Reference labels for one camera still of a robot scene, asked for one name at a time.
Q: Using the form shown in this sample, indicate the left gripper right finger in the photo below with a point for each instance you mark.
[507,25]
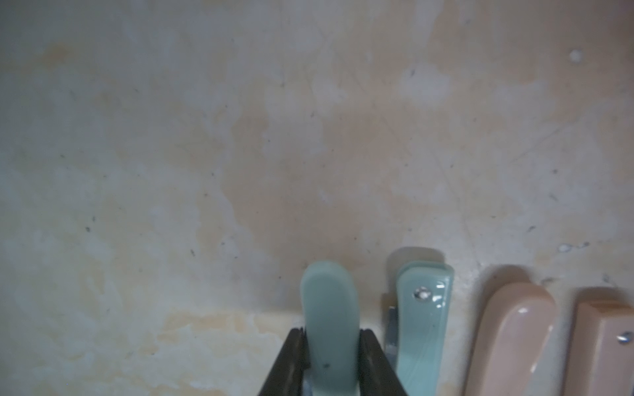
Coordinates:
[375,374]

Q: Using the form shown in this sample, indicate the pink folding knife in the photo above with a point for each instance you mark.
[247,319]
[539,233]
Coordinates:
[600,359]
[516,323]

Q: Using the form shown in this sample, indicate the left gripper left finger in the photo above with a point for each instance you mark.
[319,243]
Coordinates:
[286,376]

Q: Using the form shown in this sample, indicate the mint folding knife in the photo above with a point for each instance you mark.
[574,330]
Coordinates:
[331,312]

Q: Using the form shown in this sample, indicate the light blue folding knife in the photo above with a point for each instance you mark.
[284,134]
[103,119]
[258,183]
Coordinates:
[417,325]

